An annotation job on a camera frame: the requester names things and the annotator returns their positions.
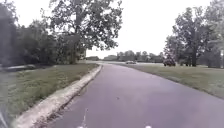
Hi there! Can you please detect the grass with fallen leaves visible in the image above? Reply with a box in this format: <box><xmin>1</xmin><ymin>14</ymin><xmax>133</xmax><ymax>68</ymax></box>
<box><xmin>0</xmin><ymin>63</ymin><xmax>99</xmax><ymax>124</ymax></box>

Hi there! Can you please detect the pale concrete kerb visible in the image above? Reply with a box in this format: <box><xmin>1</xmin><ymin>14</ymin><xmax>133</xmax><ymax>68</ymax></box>
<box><xmin>11</xmin><ymin>64</ymin><xmax>104</xmax><ymax>128</ymax></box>

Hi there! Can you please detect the grass verge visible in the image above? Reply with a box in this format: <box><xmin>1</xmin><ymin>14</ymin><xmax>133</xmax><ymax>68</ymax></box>
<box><xmin>116</xmin><ymin>63</ymin><xmax>224</xmax><ymax>100</ymax></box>

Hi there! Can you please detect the grey asphalt path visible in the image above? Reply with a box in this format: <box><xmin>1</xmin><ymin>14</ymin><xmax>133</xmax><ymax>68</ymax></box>
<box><xmin>46</xmin><ymin>63</ymin><xmax>224</xmax><ymax>128</ymax></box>

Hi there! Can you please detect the dark group of trees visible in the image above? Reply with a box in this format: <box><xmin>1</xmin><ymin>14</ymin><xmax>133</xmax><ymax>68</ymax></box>
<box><xmin>0</xmin><ymin>0</ymin><xmax>73</xmax><ymax>68</ymax></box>

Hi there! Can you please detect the pale car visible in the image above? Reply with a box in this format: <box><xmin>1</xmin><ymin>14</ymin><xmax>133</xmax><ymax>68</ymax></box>
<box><xmin>125</xmin><ymin>60</ymin><xmax>138</xmax><ymax>65</ymax></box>

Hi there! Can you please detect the dark vehicle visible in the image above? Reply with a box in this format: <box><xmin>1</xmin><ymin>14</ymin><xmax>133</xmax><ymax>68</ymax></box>
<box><xmin>162</xmin><ymin>58</ymin><xmax>177</xmax><ymax>67</ymax></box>

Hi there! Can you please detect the distant line of trees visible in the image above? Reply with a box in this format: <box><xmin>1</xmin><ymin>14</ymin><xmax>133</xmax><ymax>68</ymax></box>
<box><xmin>84</xmin><ymin>49</ymin><xmax>165</xmax><ymax>64</ymax></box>

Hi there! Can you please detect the large leafy tree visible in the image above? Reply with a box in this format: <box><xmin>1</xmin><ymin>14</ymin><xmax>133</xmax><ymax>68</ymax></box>
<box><xmin>41</xmin><ymin>0</ymin><xmax>124</xmax><ymax>65</ymax></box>

